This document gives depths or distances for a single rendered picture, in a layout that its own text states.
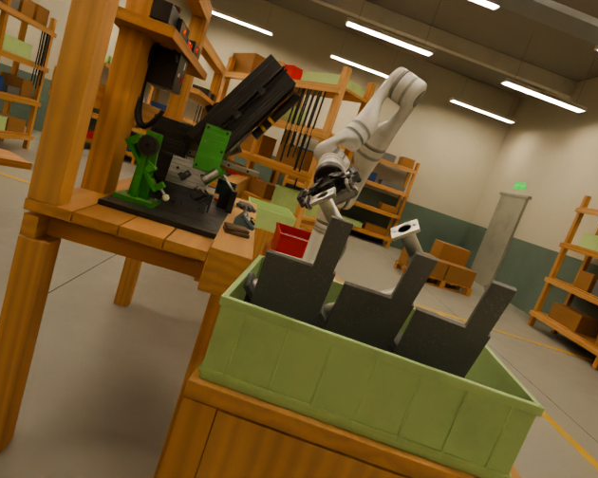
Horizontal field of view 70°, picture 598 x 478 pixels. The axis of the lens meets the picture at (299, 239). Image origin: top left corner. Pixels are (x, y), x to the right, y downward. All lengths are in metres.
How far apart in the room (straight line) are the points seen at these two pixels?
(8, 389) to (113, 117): 1.00
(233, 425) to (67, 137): 0.96
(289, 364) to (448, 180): 11.03
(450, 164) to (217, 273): 10.59
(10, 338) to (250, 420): 0.98
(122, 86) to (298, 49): 9.56
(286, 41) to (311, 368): 10.65
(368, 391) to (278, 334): 0.20
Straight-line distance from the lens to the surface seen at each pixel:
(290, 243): 1.90
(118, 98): 1.80
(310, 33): 11.32
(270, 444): 0.88
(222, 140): 1.98
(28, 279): 1.56
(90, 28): 1.45
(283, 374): 0.83
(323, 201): 0.84
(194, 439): 0.91
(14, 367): 1.69
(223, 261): 1.37
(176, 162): 1.99
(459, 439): 0.92
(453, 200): 11.81
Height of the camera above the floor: 1.23
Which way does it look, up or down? 9 degrees down
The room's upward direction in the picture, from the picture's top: 19 degrees clockwise
